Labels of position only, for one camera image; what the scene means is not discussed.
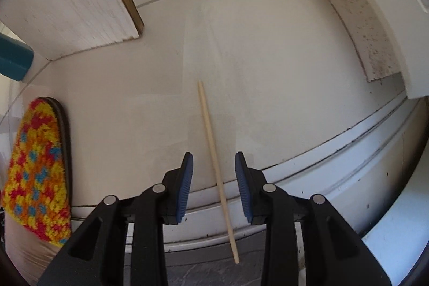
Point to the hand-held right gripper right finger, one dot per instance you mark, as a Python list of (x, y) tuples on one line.
[(244, 188)]

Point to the colourful knitted slipper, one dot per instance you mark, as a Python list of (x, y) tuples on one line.
[(33, 172)]

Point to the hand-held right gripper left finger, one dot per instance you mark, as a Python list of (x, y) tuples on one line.
[(184, 188)]

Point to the long wooden chopstick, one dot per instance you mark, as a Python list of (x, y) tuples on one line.
[(214, 158)]

